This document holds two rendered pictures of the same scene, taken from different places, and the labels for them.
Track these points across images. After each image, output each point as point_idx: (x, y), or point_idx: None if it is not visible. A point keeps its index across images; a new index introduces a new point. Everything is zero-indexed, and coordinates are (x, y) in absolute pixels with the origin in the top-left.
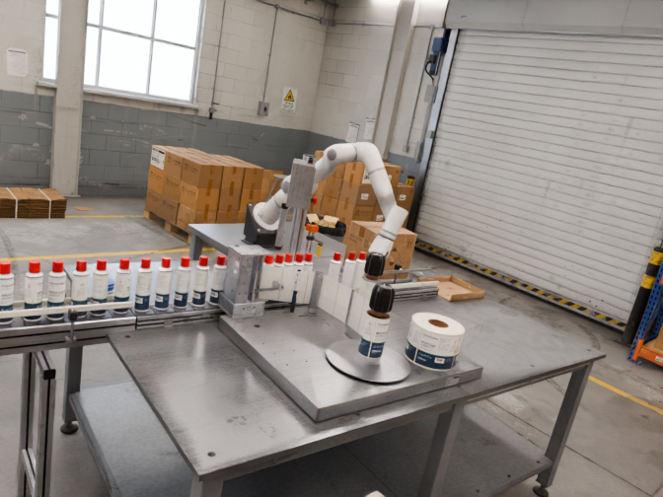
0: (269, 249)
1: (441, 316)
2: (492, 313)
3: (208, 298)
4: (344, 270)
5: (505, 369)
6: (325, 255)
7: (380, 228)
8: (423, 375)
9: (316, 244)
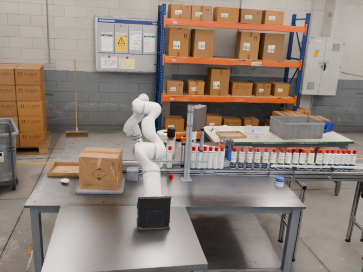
0: None
1: (159, 133)
2: (76, 158)
3: (230, 180)
4: None
5: (133, 145)
6: (109, 206)
7: (107, 151)
8: (177, 142)
9: (91, 223)
